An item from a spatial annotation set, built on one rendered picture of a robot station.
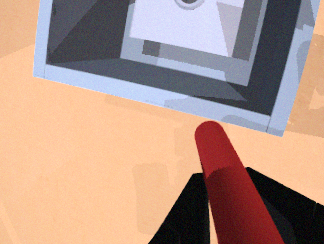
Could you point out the light blue open box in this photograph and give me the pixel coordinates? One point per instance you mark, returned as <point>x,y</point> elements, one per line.
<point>87,43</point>

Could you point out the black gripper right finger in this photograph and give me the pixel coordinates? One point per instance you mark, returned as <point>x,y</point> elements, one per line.
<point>299,219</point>

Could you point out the white flat plate with hole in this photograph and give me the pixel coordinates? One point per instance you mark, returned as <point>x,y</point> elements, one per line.
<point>207,25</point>

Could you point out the red peg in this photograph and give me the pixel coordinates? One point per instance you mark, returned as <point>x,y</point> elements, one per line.
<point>239,214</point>

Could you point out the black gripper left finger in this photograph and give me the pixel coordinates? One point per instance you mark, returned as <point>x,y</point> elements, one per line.
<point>188,221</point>

